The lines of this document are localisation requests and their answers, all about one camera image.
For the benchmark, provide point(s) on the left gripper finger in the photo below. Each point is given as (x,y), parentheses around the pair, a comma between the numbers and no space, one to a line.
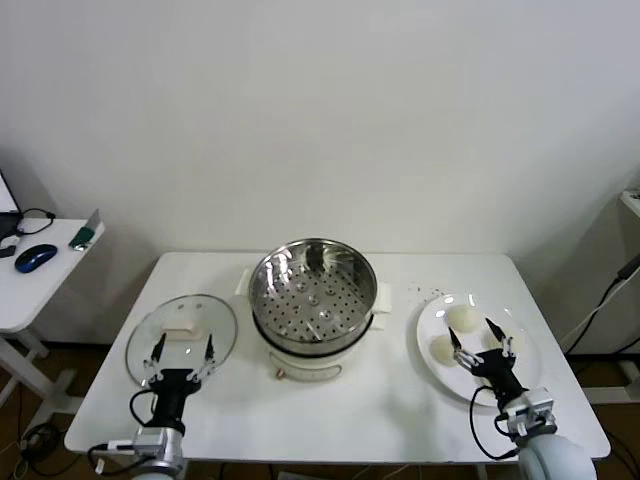
(210,350)
(161,347)

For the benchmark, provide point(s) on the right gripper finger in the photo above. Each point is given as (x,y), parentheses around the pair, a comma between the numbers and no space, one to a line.
(456,342)
(497,330)

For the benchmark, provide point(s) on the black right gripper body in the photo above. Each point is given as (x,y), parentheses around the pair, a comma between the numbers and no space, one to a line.
(500,372)

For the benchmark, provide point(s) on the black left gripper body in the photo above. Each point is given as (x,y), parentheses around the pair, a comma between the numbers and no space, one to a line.
(172,395)

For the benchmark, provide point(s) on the white steamed baozi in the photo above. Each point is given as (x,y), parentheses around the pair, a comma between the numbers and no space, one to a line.
(519,343)
(441,350)
(462,318)

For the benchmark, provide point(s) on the round glass pot lid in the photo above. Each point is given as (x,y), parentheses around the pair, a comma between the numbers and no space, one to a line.
(225,325)

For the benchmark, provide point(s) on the steel perforated steamer basket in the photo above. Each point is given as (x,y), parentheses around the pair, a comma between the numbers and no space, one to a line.
(360,280)

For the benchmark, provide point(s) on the steel steamer pot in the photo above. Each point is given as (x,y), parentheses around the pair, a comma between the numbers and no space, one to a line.
(325,361)

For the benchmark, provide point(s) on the large white plate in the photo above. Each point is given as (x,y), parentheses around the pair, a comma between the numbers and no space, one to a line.
(525,310)

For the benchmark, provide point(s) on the dark crumb specks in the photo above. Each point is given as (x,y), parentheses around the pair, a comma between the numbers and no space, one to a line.
(439,290)

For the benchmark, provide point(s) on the white side desk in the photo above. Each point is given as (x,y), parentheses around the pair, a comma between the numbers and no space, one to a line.
(45,290)

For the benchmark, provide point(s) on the blue computer mouse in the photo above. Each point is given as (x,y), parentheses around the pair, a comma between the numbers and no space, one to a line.
(35,257)

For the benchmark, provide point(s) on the white shelf stand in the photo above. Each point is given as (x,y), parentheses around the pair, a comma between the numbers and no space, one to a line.
(631,220)

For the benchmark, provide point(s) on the white black dongle adapter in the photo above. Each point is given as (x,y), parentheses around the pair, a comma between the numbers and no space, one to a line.
(7,246)

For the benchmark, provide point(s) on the black laptop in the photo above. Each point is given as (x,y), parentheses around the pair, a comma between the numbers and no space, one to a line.
(6,200)

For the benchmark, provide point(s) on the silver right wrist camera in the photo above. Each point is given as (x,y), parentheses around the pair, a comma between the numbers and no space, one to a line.
(537,405)

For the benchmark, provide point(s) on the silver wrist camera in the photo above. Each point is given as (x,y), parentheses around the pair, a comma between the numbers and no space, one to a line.
(537,405)
(150,442)

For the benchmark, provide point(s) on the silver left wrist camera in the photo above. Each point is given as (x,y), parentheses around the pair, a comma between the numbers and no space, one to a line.
(150,442)

